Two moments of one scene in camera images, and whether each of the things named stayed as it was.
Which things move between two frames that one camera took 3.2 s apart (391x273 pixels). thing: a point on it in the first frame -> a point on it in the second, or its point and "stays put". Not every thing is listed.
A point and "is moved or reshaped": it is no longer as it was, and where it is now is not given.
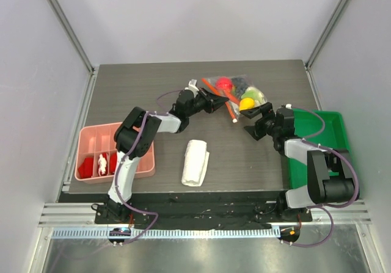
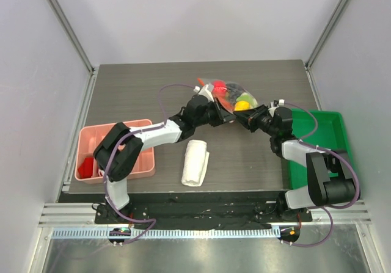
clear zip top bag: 236,89 is moved or reshaped
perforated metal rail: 168,233 stays put
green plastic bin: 334,135 stays put
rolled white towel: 195,162 stays put
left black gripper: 214,101 -> 222,116
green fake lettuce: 252,92 -> 246,97
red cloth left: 86,168 stays put
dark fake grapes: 240,84 -> 234,90
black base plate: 197,210 stays put
